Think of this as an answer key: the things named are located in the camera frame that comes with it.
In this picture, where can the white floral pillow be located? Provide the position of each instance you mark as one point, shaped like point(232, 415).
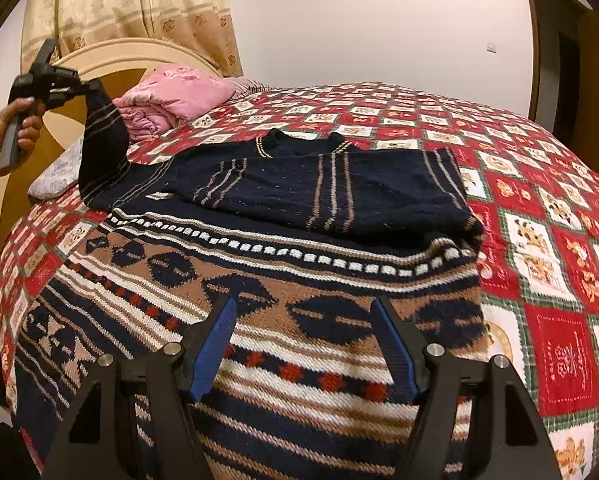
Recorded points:
point(56, 172)

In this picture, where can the dark wooden door frame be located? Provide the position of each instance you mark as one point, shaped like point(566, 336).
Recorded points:
point(532, 35)

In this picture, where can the red printed checkered bedspread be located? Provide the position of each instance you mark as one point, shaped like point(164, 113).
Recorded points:
point(534, 200)

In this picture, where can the beige patterned curtain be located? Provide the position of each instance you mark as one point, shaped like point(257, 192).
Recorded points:
point(129, 0)

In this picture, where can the pink pillow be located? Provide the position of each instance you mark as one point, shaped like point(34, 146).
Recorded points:
point(174, 95)

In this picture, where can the striped pillow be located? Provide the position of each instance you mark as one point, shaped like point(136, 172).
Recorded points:
point(249, 86)

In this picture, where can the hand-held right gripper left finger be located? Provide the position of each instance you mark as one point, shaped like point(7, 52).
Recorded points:
point(215, 342)

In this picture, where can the cream wooden headboard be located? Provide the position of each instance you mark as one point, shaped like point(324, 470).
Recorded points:
point(106, 62)

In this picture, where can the navy patterned knit sweater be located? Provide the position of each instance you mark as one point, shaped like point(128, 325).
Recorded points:
point(289, 270)

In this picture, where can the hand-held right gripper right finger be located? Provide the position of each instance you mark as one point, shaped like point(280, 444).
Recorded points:
point(397, 352)

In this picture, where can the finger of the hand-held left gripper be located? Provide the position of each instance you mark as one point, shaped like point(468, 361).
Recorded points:
point(68, 75)
point(74, 94)

